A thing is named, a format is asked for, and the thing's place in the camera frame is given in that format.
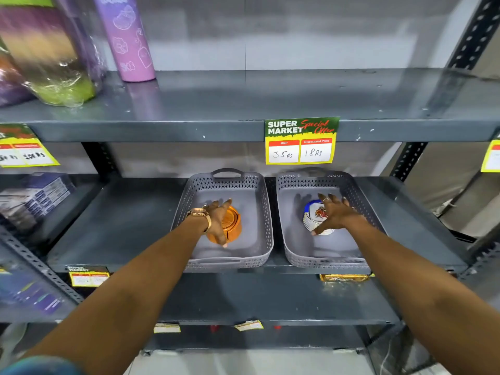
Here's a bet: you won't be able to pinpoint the person's right hand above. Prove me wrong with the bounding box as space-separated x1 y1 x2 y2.
311 193 368 237

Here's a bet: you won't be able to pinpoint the person's left hand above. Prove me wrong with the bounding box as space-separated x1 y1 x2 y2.
206 198 233 247

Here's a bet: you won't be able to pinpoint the orange round tin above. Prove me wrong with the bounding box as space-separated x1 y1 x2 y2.
206 205 242 245

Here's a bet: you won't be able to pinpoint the white and blue round tin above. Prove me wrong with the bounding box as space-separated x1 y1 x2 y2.
303 199 336 236

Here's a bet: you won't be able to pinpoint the person's left forearm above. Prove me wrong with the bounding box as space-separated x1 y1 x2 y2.
20 216 209 375

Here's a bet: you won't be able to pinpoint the person's right forearm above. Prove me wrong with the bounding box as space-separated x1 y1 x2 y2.
344 216 500 375

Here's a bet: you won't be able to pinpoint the grey perforated plastic basket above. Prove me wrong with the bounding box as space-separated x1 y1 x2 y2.
171 168 274 273
276 168 387 270

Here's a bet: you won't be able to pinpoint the gold wristwatch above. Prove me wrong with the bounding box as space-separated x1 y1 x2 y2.
186 207 213 234

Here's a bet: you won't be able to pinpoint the yellow wrapped packet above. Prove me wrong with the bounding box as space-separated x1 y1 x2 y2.
320 273 372 283

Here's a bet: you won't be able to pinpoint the green and yellow price label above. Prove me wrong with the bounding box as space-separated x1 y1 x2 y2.
0 123 60 168
265 116 340 165
481 138 500 173

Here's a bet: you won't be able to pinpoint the grey metal shelf rack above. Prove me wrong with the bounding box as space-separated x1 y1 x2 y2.
0 0 500 375

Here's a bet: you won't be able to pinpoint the small green yellow price label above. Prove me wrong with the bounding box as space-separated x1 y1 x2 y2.
66 265 111 288

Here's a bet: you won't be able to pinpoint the grey slotted rack upright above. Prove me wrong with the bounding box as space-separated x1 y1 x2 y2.
0 226 85 306

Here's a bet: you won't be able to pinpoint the stack of blue white boxes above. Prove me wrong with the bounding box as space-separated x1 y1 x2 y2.
0 172 77 232

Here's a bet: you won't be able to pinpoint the purple packets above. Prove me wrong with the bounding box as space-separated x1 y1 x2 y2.
0 265 65 315

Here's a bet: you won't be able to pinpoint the purple printed bottle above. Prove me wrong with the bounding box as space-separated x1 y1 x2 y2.
92 0 156 83

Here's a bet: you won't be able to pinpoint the blue sleeve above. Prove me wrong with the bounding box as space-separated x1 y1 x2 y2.
0 356 84 375

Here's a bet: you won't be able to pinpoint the clear pack of colourful sponges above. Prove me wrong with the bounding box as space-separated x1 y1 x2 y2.
0 0 107 108

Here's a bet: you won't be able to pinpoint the purple plastic packet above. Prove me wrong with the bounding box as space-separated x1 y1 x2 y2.
0 47 36 108

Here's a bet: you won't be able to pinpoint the white cable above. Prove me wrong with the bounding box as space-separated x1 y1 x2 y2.
380 340 396 375

